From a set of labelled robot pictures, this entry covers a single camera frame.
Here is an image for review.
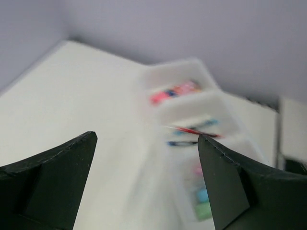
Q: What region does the purple highlighter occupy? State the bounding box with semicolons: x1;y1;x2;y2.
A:
192;164;203;176

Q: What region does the dark blue gel pen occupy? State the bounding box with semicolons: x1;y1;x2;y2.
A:
165;140;198;147

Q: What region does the blue highlighter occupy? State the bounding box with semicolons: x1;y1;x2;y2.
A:
196;188;209;203

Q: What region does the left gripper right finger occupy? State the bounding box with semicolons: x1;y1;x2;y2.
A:
198;135;307;230

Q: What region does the red gel pen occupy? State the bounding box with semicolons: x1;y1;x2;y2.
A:
165;126;223;138

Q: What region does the green highlighter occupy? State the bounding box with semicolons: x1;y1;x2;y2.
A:
195;202;212;221

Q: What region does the clear plastic organizer tray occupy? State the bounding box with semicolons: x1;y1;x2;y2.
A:
132;58;276;230

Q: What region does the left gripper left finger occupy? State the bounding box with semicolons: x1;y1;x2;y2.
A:
0;131;97;230

